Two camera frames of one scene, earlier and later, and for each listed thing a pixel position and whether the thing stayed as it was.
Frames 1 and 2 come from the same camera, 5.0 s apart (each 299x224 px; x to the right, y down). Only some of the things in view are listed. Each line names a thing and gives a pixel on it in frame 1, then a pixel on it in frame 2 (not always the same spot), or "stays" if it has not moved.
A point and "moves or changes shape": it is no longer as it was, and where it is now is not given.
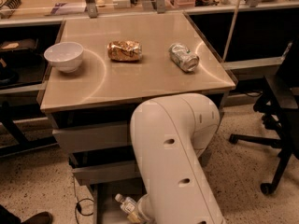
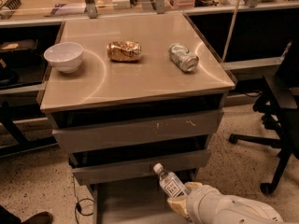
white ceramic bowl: [64, 56] stays
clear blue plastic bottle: [127, 203] moves or changes shape
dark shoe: [42, 217] stays
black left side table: [26, 50] stays
